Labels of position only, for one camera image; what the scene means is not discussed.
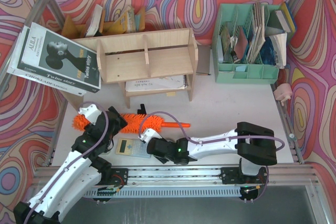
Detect spiral notebook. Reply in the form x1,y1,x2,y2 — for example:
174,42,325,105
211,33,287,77
125,75,188,92

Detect Twins story book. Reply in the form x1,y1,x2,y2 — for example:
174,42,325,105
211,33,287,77
17,23,101,93

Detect pink piggy figurine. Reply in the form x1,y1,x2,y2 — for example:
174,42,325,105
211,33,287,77
274,83,292,106

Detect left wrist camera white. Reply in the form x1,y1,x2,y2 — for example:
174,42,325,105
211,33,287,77
78,104,102,125

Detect black binder clip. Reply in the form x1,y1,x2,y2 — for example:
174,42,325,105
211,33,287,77
137,104,147,115

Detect beige and blue calculator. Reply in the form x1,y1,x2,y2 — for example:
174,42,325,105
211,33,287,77
115,138,151,158

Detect orange microfiber duster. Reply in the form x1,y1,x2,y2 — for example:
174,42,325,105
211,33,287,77
72,113,179,134

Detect mint green desk organizer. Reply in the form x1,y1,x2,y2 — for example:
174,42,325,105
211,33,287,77
212,2,279,84

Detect yellow file rack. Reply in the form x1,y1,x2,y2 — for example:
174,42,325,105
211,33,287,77
60,7,145,39

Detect wooden bookshelf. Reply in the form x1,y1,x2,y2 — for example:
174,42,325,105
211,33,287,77
75,28,198,108

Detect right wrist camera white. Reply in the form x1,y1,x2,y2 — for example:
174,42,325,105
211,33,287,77
138,128,162,144

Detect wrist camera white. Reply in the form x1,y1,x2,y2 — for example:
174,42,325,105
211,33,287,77
138,128,162,144
78,104,102,125

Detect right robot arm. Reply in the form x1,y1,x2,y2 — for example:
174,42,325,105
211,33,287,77
139,122,285,176

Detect white Chokladfabriken book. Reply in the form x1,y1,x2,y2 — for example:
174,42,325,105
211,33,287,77
7,26,87,97

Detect yellow sticky note pad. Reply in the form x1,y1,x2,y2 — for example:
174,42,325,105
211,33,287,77
166,92,176,97

